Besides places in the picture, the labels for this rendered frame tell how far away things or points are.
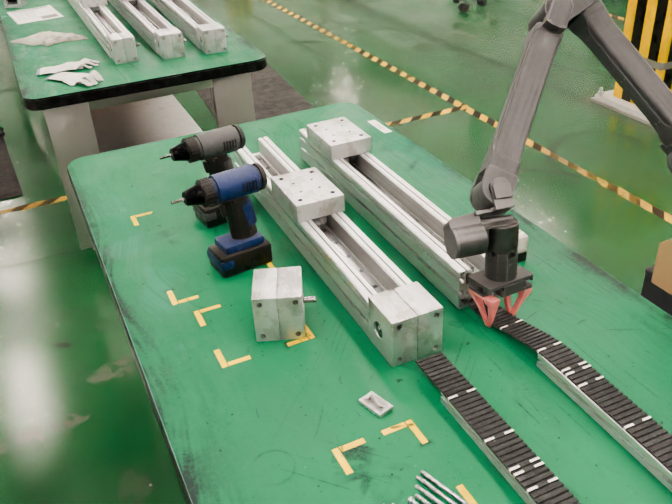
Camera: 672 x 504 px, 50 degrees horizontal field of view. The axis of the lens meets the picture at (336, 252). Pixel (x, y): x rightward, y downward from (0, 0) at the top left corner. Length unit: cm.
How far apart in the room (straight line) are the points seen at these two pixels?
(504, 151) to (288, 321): 49
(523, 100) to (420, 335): 46
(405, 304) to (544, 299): 32
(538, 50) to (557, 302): 47
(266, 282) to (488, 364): 42
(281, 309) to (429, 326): 26
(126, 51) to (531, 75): 198
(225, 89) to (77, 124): 59
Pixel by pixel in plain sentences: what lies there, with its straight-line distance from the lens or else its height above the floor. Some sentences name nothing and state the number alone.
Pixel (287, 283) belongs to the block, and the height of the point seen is 87.
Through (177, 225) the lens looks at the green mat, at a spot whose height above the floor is 78.
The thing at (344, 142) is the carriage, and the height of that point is 90.
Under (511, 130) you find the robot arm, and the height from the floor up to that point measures 110.
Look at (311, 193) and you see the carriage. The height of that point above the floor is 90.
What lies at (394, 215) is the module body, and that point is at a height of 86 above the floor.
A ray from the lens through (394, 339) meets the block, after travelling 124.
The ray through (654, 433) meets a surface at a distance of 118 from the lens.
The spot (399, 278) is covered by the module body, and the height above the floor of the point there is 86.
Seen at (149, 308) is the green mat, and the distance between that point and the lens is 149.
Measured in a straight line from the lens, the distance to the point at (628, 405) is 122.
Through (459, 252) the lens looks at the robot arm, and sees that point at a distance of 125.
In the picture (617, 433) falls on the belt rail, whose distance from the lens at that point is 120.
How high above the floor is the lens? 161
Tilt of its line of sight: 32 degrees down
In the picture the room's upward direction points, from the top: 3 degrees counter-clockwise
